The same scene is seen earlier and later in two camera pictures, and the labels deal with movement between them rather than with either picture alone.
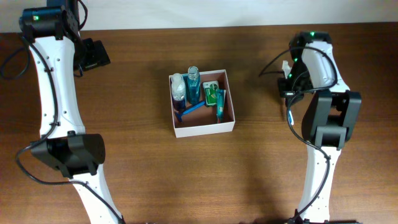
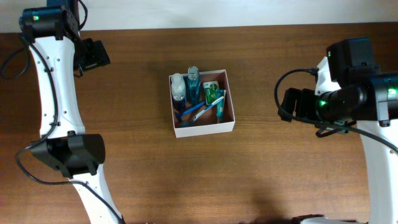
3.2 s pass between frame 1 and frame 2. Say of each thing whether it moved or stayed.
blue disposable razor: stayed
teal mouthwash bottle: stayed
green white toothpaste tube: stayed
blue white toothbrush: moved
